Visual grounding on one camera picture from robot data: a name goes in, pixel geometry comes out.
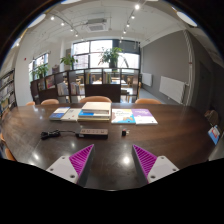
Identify orange chairs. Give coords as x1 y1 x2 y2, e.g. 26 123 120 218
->
0 95 163 163

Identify plain white book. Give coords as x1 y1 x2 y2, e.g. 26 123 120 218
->
60 107 83 122

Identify thick beige book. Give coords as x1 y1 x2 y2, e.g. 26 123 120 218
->
81 101 112 116

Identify potted green plant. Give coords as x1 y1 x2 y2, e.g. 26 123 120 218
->
32 64 49 79
59 53 78 70
98 46 124 69

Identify ceiling spot lights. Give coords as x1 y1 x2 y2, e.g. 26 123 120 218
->
49 3 142 38

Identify yellow-edged book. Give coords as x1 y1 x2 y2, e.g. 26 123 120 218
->
77 116 112 122

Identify dark open shelf unit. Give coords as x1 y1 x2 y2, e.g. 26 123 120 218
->
29 67 141 105

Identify black power strip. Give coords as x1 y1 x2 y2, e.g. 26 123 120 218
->
75 127 109 140

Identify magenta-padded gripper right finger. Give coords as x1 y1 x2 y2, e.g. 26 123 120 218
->
131 144 180 185

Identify tall wall bookshelf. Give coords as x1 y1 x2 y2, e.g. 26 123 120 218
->
0 68 18 116

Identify bundled black power cable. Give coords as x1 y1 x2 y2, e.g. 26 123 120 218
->
40 129 78 141

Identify white book with colourful illustration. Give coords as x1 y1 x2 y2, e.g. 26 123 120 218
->
110 108 137 125

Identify blue and white book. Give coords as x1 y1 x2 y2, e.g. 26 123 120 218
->
48 106 71 122

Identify large white wall radiator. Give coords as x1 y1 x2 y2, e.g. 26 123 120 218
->
158 75 187 104

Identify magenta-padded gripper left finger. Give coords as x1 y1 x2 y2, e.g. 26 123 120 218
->
45 143 96 186

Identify purple and white book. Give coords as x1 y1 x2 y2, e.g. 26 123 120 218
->
131 108 159 126

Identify small white wall radiator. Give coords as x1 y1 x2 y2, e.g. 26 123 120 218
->
141 72 153 88

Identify ceiling air conditioner vent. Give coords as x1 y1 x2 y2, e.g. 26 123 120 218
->
84 17 109 33

